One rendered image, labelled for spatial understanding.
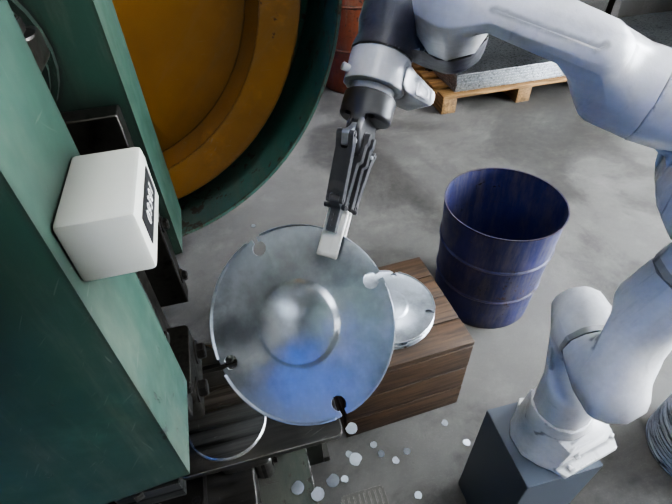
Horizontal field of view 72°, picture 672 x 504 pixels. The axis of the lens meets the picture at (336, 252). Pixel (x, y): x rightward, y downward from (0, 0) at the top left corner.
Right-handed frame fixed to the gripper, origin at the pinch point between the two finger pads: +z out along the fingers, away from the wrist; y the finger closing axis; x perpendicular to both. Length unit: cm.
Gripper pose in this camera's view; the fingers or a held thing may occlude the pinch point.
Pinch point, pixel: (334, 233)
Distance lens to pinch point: 66.0
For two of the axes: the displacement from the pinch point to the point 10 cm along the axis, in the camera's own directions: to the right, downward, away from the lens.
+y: -3.1, -0.6, -9.5
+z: -2.6, 9.7, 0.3
